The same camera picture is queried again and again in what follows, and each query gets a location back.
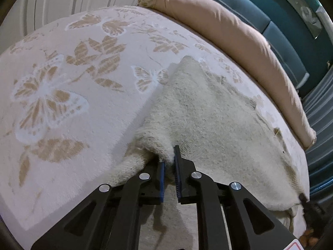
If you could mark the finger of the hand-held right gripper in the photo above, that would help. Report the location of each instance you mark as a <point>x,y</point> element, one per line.
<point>311,209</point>

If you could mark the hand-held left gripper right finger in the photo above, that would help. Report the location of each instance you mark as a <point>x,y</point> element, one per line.
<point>177,172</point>

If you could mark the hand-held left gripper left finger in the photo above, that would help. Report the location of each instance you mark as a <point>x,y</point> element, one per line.
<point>162,182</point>

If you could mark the cream knit sweater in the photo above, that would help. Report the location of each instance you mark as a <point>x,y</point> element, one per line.
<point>208,114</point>

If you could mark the grey-blue curtain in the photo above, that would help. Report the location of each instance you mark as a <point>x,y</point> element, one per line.
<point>320,109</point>

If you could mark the butterfly print blanket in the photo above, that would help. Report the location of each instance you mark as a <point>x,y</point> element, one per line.
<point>65,83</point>

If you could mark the pink pillow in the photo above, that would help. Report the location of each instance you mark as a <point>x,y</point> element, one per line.
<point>221,23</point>

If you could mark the teal padded headboard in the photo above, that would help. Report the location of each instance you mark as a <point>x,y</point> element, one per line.
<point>247,7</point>

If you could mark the floral wall picture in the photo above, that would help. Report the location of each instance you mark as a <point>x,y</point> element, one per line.
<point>307,13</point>

